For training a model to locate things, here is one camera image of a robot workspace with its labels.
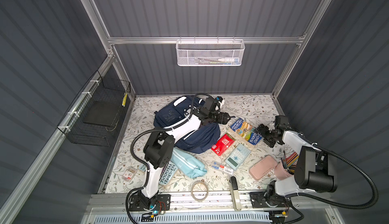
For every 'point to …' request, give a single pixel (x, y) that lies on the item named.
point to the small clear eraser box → (129, 174)
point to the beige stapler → (236, 194)
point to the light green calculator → (238, 156)
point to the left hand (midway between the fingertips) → (225, 115)
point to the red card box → (223, 144)
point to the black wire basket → (92, 119)
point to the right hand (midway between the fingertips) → (261, 135)
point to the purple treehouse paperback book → (167, 172)
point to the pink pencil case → (263, 167)
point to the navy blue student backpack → (199, 140)
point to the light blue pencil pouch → (188, 163)
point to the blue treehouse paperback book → (247, 131)
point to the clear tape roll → (207, 192)
